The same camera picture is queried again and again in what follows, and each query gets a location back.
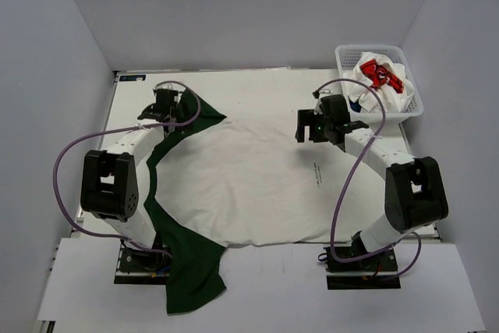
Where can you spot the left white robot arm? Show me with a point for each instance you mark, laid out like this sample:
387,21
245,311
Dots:
110,188

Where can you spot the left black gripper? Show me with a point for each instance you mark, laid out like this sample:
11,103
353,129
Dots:
178,113

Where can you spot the white plastic basket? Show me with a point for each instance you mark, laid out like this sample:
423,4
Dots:
348,55

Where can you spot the white t shirt red print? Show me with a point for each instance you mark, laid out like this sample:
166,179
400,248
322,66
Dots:
389,79

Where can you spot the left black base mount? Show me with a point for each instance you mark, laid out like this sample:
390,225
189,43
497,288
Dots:
136,267

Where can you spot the blue t shirt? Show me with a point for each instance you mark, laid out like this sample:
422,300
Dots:
355,106

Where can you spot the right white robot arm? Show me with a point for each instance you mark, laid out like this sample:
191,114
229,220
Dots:
414,194

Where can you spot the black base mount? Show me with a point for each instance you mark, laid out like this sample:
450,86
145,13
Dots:
136,267
376,273

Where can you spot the blue table label sticker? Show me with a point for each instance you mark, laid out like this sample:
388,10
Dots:
132,78

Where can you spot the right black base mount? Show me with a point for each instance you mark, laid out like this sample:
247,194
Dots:
376,273

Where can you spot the white green raglan t shirt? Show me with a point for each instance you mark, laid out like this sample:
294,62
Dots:
222,182

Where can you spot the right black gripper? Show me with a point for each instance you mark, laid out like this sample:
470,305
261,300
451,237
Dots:
308,118

